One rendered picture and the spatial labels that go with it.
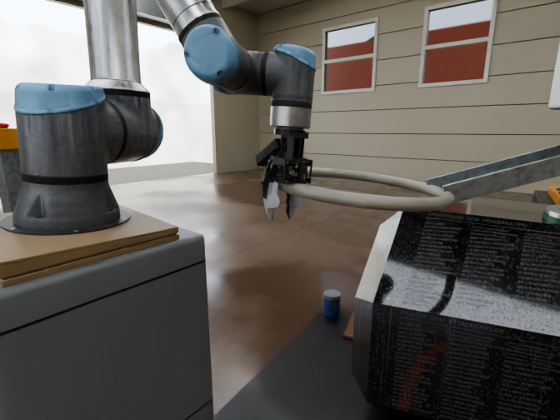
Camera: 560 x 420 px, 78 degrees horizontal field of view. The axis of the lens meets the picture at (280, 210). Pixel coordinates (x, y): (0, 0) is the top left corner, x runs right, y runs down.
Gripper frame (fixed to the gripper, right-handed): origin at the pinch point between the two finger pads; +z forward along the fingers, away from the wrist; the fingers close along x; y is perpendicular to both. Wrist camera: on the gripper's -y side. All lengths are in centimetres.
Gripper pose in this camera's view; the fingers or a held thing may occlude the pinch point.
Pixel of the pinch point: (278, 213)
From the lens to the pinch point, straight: 83.1
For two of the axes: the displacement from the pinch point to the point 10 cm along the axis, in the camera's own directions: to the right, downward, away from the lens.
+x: 8.8, -0.5, 4.8
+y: 4.8, 2.3, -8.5
